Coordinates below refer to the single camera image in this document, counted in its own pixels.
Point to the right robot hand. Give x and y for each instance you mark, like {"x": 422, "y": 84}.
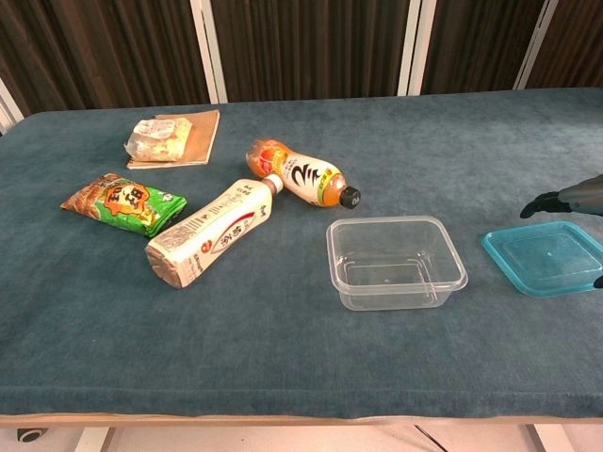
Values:
{"x": 579, "y": 195}

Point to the blue plastic lid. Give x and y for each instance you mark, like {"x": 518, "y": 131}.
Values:
{"x": 542, "y": 256}

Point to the clear plastic container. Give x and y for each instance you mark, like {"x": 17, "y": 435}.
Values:
{"x": 358, "y": 245}

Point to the white table leg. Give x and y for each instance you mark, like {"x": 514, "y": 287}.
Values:
{"x": 94, "y": 440}
{"x": 537, "y": 440}

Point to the orange tea bottle black cap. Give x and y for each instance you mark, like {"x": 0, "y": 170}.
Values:
{"x": 301, "y": 176}

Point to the blue table cloth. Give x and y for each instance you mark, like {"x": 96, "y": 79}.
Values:
{"x": 282, "y": 353}

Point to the white milk tea bottle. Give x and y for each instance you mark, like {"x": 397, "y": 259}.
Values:
{"x": 212, "y": 230}

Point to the brown spiral notebook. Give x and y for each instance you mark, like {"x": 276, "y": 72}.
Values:
{"x": 202, "y": 141}

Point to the clear bread packet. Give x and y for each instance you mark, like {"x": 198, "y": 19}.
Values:
{"x": 155, "y": 139}

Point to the green snack bag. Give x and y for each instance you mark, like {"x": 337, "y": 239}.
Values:
{"x": 122, "y": 202}

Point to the black caster wheel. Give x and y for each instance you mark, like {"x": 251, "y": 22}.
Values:
{"x": 31, "y": 435}

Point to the white frame post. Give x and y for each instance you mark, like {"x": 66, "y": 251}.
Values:
{"x": 209, "y": 52}
{"x": 414, "y": 47}
{"x": 10, "y": 110}
{"x": 534, "y": 47}

